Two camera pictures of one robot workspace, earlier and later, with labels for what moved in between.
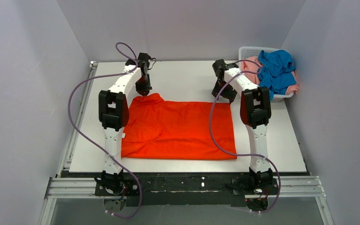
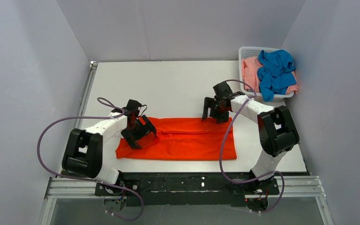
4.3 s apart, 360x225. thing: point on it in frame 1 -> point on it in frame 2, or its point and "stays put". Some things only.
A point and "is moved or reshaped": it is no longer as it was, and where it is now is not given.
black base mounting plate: (186, 190) stays put
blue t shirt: (276, 71) stays put
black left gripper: (143, 85) -> (138, 132)
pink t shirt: (250, 66) stays put
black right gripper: (222, 90) -> (215, 108)
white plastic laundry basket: (244, 52) stays put
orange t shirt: (154, 128) is moved or reshaped
